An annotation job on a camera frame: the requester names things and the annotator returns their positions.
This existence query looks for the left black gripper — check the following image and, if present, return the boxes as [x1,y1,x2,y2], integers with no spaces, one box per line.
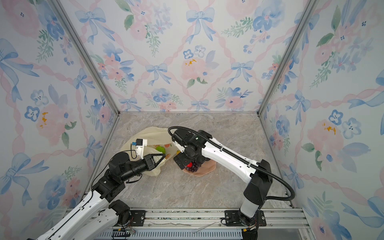
[120,153,165,184]

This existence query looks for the green lime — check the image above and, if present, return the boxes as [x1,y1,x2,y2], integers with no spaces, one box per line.
[156,146,166,154]

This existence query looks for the cream plastic bag orange print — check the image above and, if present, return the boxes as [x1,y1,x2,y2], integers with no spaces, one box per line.
[120,127,180,177]

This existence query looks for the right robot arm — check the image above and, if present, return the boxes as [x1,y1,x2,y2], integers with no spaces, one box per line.
[169,129,273,227]

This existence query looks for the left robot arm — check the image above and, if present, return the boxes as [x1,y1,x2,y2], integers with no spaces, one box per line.
[38,152,166,240]

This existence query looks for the dark purple grape bunch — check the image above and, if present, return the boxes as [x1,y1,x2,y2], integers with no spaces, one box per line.
[186,162,202,173]

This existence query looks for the pink flower-shaped plate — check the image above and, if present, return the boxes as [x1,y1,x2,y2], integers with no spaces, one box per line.
[183,160,217,177]

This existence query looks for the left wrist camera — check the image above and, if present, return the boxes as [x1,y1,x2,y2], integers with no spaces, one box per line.
[132,139,148,159]

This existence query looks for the black corrugated cable conduit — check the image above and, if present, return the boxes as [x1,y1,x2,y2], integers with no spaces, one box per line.
[167,125,296,201]

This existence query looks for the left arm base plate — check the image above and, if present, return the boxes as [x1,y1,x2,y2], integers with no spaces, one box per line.
[118,210,147,227]

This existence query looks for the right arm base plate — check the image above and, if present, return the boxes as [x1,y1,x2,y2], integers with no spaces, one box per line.
[221,210,267,228]

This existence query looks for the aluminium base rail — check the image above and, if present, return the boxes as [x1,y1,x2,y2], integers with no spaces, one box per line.
[92,208,315,240]

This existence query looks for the left aluminium corner post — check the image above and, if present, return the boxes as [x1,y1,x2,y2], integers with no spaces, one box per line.
[47,0,121,116]

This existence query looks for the aluminium corner post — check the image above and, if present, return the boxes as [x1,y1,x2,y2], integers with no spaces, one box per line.
[257,0,319,116]
[47,0,121,116]

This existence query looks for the right aluminium corner post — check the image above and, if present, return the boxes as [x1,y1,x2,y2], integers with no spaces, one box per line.
[257,0,319,116]

